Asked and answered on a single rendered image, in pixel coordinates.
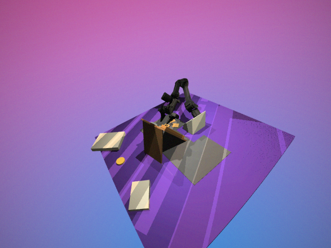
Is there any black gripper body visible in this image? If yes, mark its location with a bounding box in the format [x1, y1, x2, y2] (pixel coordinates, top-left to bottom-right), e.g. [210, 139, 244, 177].
[158, 104, 179, 119]

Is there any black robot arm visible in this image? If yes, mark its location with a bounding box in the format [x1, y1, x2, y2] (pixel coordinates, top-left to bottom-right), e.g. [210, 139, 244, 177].
[161, 78, 201, 118]

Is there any yellow round disc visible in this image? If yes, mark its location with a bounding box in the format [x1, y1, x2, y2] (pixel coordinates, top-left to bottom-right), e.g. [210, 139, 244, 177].
[116, 157, 125, 165]

